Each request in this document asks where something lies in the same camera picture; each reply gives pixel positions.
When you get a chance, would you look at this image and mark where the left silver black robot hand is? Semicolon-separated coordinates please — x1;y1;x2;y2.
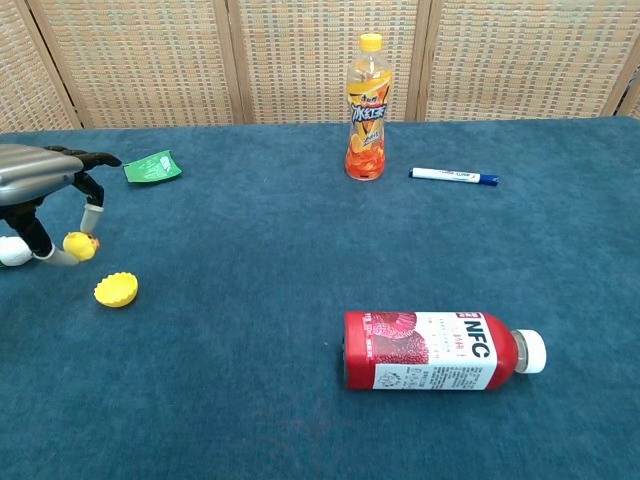
0;144;123;267

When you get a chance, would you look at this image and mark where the small yellow red toy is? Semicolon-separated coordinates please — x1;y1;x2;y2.
62;231;101;263

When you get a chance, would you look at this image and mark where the yellow round cap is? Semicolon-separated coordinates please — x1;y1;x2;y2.
93;271;140;308

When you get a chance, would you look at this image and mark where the small white AD milk bottle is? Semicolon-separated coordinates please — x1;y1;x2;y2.
0;236;34;269

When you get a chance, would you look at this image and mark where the green snack packet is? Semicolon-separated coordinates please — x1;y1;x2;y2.
122;148;185;184

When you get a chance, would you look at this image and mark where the blue felt table mat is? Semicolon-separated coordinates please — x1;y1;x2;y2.
0;115;640;480

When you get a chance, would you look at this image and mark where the woven rattan folding screen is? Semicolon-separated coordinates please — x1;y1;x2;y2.
0;0;640;134

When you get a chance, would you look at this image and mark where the orange iced tea bottle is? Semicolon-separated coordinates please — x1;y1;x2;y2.
343;32;394;182

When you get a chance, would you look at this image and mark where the blue white marker pen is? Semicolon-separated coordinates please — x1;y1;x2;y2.
408;166;501;188

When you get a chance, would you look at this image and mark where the red NFC juice bottle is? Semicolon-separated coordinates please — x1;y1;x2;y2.
342;310;548;392

